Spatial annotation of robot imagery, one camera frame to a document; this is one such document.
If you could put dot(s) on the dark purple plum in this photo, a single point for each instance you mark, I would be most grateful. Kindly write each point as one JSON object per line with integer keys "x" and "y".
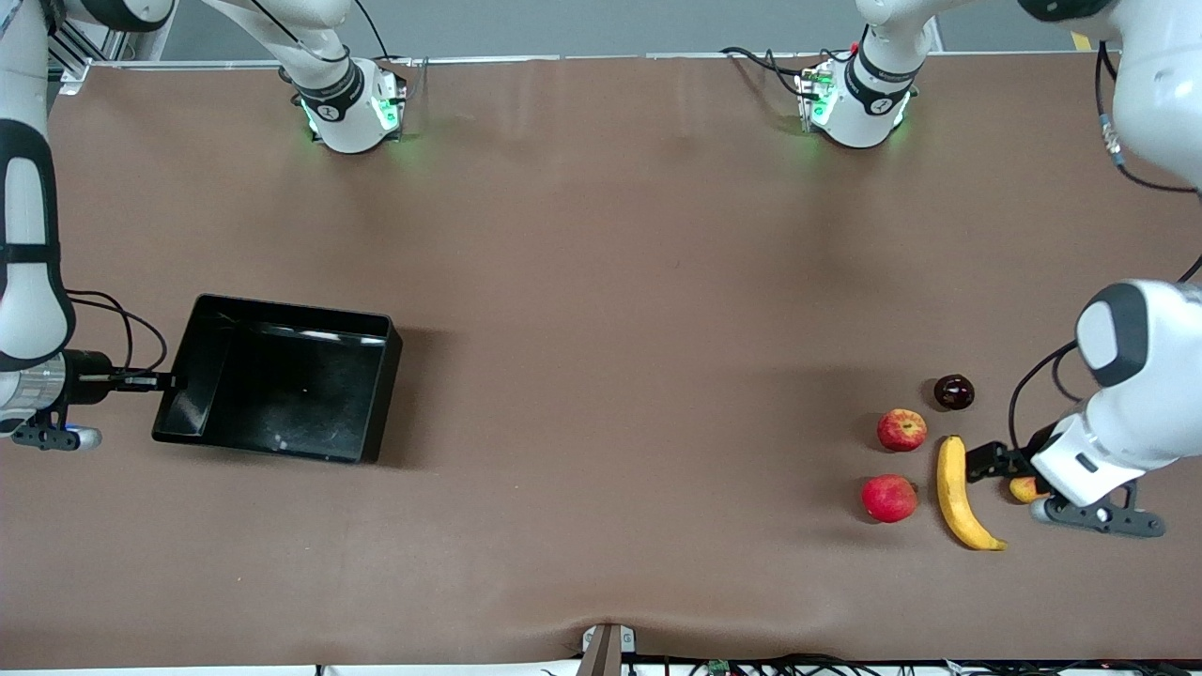
{"x": 954, "y": 392}

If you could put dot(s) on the brown table mat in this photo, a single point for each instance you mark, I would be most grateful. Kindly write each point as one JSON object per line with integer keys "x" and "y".
{"x": 563, "y": 526}

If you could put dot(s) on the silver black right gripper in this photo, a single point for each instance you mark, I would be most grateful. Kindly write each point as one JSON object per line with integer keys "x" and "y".
{"x": 90, "y": 368}

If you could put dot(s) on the yellow banana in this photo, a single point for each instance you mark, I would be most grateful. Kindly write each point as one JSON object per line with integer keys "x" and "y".
{"x": 953, "y": 488}

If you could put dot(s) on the red yellow mango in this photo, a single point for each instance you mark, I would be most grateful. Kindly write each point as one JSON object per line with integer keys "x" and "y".
{"x": 1024, "y": 490}

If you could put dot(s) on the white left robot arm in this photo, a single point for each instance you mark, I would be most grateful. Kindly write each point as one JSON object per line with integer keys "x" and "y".
{"x": 869, "y": 103}

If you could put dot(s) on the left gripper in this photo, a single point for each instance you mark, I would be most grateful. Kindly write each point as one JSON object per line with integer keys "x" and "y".
{"x": 1020, "y": 459}

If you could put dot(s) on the lower red apple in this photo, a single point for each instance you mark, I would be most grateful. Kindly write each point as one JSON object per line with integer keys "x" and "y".
{"x": 888, "y": 499}

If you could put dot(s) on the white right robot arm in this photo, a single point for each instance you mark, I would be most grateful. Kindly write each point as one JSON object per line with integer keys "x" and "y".
{"x": 28, "y": 282}

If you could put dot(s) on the aluminium frame profile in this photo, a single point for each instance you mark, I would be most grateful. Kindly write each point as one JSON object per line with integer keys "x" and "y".
{"x": 89, "y": 56}

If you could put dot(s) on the black plastic box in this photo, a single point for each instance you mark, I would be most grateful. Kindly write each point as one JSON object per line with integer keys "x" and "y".
{"x": 282, "y": 394}

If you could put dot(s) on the red yellow apple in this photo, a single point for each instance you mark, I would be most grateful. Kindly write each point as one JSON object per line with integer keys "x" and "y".
{"x": 901, "y": 430}

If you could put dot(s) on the small green circuit board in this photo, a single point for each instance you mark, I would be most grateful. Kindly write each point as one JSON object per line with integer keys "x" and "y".
{"x": 720, "y": 668}

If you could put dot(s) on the metal table edge bracket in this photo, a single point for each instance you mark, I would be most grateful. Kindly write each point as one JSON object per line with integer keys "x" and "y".
{"x": 608, "y": 648}

